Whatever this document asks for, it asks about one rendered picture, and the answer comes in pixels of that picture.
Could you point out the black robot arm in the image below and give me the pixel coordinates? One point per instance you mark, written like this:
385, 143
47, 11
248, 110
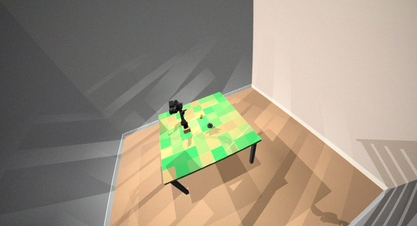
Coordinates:
183, 121

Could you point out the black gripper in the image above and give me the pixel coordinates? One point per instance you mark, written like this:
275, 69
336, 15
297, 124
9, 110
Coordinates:
176, 108

